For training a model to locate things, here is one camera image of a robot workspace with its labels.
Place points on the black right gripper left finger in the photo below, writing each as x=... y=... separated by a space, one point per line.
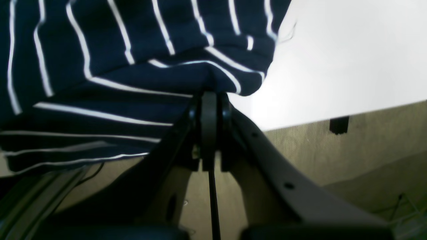
x=145 y=202

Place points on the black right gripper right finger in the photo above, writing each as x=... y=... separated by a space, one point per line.
x=280 y=202

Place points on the navy white striped t-shirt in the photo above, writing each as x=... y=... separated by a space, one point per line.
x=86 y=81

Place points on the white wire rack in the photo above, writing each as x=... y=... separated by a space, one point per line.
x=407 y=221

